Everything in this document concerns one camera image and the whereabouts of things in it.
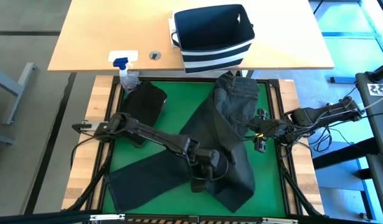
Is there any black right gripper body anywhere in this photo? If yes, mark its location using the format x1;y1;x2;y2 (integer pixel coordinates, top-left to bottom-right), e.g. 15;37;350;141
249;108;292;140

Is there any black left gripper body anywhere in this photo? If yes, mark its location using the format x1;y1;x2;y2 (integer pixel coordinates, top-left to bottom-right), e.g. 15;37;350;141
183;141;222;175

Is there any charcoal garment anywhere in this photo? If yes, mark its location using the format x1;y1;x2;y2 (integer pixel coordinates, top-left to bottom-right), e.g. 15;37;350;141
105;70;262;215

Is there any black garment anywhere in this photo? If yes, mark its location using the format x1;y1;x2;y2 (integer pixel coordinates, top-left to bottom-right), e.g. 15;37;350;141
119;80;168;147

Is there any navy white striped laundry bin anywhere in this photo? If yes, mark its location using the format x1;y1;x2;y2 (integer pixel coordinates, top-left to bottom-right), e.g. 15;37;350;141
168;4;256;75

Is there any yellow black hazard tape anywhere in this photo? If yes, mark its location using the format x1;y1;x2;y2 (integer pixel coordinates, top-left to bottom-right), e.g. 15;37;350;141
128;218;251;224

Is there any grey equipment cart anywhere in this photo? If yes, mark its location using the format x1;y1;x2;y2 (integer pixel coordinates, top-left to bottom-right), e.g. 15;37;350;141
355;70;383;158

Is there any clear spray bottle blue trigger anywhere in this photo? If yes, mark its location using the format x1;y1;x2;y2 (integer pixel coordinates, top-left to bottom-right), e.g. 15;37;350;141
113;57;141;93

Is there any white printed paper tag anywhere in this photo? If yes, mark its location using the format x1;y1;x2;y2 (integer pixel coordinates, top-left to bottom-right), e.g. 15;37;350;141
367;83;383;96

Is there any black pole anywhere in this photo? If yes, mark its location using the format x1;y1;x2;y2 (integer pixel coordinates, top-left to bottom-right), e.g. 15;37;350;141
367;60;383;83

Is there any white label card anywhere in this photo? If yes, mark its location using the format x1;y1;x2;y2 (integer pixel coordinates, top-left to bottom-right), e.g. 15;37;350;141
108;50;139;63

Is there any light wooden desk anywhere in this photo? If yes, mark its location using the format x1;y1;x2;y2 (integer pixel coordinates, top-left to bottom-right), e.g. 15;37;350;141
47;0;335;73

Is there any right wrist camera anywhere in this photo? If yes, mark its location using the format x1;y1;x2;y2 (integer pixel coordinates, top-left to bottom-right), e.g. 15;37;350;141
254;138;268;154

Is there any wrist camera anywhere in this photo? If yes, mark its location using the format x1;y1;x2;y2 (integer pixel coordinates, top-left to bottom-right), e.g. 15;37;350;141
254;138;268;154
190;172;212;194

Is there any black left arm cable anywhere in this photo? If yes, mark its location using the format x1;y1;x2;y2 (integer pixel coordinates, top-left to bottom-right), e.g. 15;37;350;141
191;154;230;182

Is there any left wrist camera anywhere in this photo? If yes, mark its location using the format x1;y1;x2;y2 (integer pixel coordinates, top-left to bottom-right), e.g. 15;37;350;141
190;172;212;194

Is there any black floor cable coil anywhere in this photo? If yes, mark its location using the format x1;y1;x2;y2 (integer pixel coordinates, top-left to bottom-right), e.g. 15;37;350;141
312;126;334;154

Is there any black table frame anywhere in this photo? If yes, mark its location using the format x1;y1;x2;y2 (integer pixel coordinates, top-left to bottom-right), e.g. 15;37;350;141
85;75;328;224

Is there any silver frame bracket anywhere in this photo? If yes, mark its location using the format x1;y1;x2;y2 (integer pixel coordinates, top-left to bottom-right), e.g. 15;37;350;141
90;213;126;222
262;217;300;224

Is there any white cable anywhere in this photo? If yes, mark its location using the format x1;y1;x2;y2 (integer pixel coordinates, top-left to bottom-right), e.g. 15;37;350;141
362;93;383;110

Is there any grey metal desk frame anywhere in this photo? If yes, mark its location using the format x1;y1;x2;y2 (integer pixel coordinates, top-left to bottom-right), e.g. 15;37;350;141
0;61;36;146

